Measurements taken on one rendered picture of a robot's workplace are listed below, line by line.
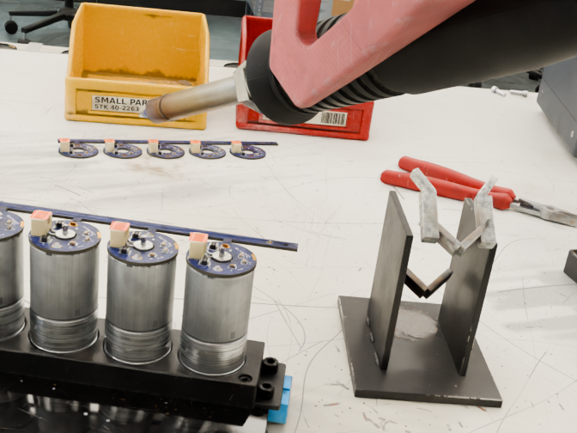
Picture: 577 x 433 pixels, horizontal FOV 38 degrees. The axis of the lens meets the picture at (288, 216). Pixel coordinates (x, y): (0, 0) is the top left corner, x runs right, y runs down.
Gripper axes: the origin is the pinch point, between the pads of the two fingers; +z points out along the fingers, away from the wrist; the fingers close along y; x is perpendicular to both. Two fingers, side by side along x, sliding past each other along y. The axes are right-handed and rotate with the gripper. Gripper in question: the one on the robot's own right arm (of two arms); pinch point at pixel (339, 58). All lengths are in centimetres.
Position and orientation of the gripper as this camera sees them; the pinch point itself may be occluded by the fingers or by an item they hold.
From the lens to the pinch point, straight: 20.4
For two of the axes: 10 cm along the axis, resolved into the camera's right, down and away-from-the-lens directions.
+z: -4.2, 5.9, 6.8
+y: -7.6, 1.9, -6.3
